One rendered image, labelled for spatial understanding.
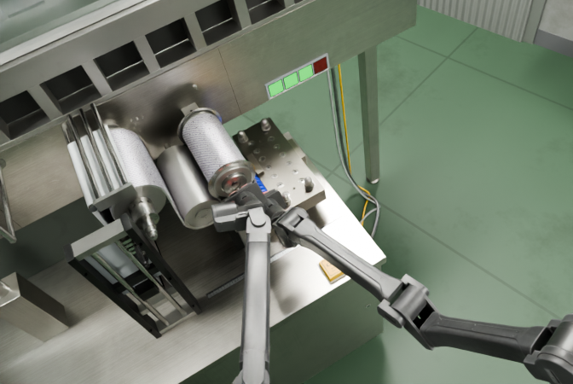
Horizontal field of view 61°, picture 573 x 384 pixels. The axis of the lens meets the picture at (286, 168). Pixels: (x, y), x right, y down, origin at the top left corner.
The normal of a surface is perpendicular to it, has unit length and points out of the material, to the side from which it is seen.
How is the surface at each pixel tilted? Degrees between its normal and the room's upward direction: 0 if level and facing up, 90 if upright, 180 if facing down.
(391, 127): 0
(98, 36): 90
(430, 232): 0
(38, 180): 90
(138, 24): 90
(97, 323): 0
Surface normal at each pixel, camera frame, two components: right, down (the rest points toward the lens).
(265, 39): 0.47, 0.65
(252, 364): 0.03, -0.75
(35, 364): -0.17, -0.59
